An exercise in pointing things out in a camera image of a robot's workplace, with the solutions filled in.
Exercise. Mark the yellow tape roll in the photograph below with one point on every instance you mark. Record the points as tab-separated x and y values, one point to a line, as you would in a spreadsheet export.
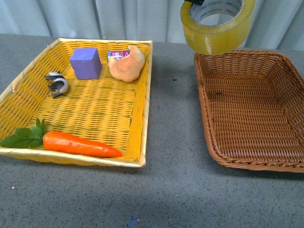
217	39

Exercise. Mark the yellow wicker basket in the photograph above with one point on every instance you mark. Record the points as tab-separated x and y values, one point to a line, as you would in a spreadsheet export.
104	109

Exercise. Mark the brown wicker basket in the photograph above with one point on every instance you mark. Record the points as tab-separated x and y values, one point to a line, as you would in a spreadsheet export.
252	107

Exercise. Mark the toy croissant bread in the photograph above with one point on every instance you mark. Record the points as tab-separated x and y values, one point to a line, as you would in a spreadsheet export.
129	67

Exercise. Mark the small purple snack packet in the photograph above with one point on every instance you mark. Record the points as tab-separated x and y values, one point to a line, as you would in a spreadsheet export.
117	54

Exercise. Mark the purple foam block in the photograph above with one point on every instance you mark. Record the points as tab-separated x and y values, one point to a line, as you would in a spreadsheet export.
86	63

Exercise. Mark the black white toy animal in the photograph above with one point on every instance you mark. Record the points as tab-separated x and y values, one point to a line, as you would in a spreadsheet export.
59	83

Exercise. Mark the toy orange carrot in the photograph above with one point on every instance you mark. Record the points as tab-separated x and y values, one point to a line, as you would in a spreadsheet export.
37	136

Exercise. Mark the grey pleated curtain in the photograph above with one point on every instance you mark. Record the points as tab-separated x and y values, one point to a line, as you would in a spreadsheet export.
276	24

